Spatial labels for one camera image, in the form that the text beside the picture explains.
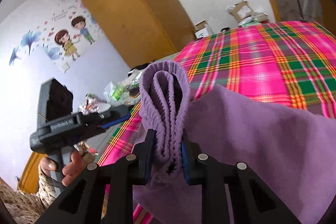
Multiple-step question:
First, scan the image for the white cardboard box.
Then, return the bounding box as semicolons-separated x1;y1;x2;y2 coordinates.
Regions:
195;20;214;39

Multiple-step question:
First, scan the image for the folding table with printed top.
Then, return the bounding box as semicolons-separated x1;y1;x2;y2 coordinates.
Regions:
79;52;182;156

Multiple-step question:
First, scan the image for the brown cardboard box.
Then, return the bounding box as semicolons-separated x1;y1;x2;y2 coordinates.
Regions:
227;1;253;23

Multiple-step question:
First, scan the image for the wooden wardrobe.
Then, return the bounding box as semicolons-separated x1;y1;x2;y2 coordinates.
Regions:
82;0;195;68

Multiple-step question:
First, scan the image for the person's left hand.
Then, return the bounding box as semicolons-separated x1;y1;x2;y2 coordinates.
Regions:
39;149;84;186

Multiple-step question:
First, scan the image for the purple fleece garment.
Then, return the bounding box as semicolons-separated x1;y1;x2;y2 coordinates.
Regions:
133;60;335;223

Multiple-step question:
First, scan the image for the pink plaid bed sheet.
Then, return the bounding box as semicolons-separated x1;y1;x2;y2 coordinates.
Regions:
98;21;335;223

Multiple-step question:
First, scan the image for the cartoon couple wall sticker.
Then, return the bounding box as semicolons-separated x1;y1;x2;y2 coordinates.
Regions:
54;15;96;61

